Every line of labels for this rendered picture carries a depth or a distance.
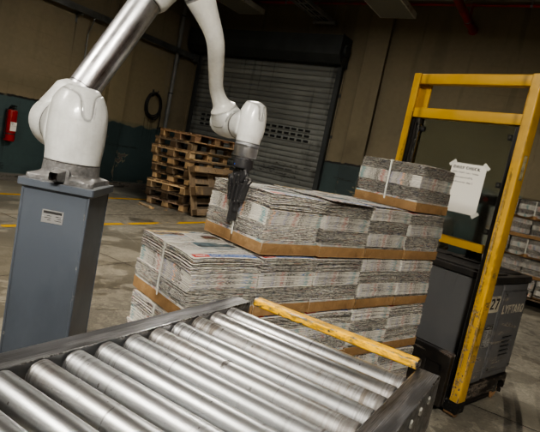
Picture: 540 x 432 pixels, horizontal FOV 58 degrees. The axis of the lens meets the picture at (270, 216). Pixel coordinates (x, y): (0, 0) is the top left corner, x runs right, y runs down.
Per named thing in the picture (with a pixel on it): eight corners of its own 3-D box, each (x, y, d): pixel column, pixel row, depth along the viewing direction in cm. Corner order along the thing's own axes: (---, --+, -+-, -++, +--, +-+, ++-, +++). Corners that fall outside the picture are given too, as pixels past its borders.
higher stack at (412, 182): (309, 386, 269) (361, 153, 254) (345, 377, 289) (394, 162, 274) (363, 423, 241) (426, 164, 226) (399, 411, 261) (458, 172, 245)
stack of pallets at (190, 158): (187, 201, 954) (199, 135, 938) (227, 213, 912) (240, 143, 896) (140, 201, 835) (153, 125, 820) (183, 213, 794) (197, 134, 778)
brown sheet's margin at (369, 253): (304, 236, 240) (306, 227, 240) (343, 238, 259) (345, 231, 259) (363, 258, 212) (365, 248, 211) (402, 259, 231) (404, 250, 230)
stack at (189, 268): (105, 431, 193) (140, 227, 183) (310, 385, 270) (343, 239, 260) (149, 495, 164) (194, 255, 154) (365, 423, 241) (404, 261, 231)
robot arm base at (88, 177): (16, 177, 129) (19, 156, 128) (51, 173, 151) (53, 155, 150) (86, 190, 130) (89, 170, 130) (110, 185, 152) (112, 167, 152)
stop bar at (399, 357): (259, 303, 130) (260, 296, 130) (420, 366, 108) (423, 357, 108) (252, 305, 127) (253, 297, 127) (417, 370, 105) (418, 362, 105)
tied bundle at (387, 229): (303, 237, 240) (313, 191, 237) (342, 240, 259) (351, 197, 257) (363, 260, 212) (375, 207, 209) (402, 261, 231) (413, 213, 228)
